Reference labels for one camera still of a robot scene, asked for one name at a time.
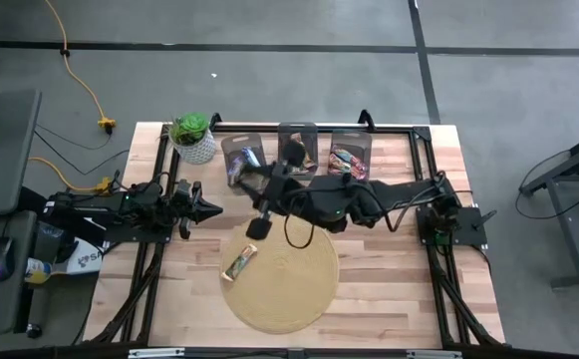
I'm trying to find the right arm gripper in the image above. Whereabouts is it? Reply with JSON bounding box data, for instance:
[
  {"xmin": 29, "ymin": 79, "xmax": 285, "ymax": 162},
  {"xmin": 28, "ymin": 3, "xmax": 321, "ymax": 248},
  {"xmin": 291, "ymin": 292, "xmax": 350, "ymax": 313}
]
[{"xmin": 245, "ymin": 141, "xmax": 307, "ymax": 242}]

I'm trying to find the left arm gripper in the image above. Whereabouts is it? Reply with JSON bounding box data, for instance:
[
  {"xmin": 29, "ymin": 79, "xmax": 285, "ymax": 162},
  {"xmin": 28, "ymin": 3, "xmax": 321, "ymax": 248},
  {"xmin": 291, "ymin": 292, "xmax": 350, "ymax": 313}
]
[{"xmin": 168, "ymin": 178, "xmax": 224, "ymax": 241}]

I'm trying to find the succulent in triangle-pattern pot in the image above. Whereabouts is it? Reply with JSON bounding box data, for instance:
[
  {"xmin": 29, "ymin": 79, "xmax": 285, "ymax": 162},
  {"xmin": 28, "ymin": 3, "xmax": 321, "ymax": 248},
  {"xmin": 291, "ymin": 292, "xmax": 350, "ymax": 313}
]
[{"xmin": 167, "ymin": 111, "xmax": 218, "ymax": 167}]

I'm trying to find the grey translucent plastic bin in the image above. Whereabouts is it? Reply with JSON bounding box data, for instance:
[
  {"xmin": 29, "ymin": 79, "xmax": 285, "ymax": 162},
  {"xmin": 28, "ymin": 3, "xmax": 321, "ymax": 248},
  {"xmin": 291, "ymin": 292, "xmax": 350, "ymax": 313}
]
[
  {"xmin": 220, "ymin": 132, "xmax": 268, "ymax": 189},
  {"xmin": 328, "ymin": 129, "xmax": 373, "ymax": 181},
  {"xmin": 276, "ymin": 122, "xmax": 320, "ymax": 181}
]

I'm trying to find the round woven straw placemat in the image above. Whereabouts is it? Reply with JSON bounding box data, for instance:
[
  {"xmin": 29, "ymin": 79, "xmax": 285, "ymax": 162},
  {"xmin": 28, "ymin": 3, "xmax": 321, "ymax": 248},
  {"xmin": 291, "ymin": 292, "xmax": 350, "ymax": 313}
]
[{"xmin": 218, "ymin": 211, "xmax": 341, "ymax": 336}]

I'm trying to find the white printed bag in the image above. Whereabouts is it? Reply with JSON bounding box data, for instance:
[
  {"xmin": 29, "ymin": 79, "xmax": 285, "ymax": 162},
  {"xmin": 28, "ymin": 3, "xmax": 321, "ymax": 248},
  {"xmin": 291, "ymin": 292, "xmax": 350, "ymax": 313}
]
[{"xmin": 52, "ymin": 237, "xmax": 105, "ymax": 277}]

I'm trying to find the yellow and white bottle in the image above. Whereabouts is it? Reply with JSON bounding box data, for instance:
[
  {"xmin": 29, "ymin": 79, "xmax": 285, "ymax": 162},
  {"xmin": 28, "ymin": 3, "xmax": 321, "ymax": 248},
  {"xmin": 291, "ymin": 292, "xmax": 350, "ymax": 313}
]
[{"xmin": 23, "ymin": 256, "xmax": 55, "ymax": 285}]

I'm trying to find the black computer mouse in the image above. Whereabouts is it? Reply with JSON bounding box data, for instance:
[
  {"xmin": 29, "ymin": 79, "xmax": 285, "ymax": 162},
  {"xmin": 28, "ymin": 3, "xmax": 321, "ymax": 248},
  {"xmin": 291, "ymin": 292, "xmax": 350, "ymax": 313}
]
[{"xmin": 0, "ymin": 235, "xmax": 16, "ymax": 283}]

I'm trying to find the dark grey laptop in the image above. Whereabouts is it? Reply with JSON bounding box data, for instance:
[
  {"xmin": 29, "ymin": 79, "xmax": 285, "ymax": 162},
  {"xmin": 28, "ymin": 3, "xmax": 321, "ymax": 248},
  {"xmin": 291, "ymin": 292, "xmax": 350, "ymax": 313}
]
[{"xmin": 0, "ymin": 89, "xmax": 43, "ymax": 220}]

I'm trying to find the grey side table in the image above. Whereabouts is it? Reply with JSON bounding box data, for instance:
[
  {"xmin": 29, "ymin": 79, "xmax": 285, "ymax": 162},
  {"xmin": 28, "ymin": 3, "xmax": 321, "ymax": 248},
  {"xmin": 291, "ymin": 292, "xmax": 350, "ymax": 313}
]
[{"xmin": 0, "ymin": 208, "xmax": 39, "ymax": 340}]

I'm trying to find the black desk stand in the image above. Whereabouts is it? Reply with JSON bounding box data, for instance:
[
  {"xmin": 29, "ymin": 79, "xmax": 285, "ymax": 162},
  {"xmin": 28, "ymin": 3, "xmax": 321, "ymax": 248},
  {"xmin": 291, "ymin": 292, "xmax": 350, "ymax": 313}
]
[{"xmin": 517, "ymin": 124, "xmax": 579, "ymax": 290}]

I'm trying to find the black looped cable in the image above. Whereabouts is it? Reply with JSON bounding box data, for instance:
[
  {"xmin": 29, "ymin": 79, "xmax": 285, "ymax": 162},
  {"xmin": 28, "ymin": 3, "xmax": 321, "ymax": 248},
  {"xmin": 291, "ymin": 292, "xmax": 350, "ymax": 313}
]
[{"xmin": 282, "ymin": 212, "xmax": 317, "ymax": 250}]

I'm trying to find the black aluminium rig frame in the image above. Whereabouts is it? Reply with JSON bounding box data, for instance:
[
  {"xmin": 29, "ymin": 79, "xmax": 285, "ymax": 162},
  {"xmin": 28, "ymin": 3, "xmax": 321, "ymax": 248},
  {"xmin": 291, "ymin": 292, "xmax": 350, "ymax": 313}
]
[{"xmin": 83, "ymin": 108, "xmax": 508, "ymax": 350}]

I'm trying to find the orange extension cord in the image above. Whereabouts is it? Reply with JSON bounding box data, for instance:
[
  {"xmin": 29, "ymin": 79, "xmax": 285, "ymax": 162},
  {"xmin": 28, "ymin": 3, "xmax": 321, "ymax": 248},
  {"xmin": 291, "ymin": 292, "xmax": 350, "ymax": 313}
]
[
  {"xmin": 43, "ymin": 0, "xmax": 119, "ymax": 136},
  {"xmin": 27, "ymin": 157, "xmax": 116, "ymax": 195}
]

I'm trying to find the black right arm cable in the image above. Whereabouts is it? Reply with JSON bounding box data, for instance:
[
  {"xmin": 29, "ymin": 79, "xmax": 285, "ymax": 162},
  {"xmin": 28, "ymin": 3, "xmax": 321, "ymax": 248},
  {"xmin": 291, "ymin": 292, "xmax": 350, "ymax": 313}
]
[{"xmin": 363, "ymin": 169, "xmax": 462, "ymax": 234}]

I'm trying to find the black floor cable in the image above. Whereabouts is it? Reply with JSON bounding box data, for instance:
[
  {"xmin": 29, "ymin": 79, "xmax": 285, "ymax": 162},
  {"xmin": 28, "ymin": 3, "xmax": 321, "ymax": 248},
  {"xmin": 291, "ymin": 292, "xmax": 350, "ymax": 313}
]
[{"xmin": 33, "ymin": 123, "xmax": 131, "ymax": 177}]

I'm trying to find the silver aluminium bracket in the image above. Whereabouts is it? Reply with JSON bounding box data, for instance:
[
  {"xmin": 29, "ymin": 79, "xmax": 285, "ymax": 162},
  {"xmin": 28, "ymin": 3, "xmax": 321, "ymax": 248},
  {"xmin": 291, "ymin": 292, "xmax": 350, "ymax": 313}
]
[
  {"xmin": 128, "ymin": 348, "xmax": 186, "ymax": 359},
  {"xmin": 406, "ymin": 349, "xmax": 462, "ymax": 359}
]

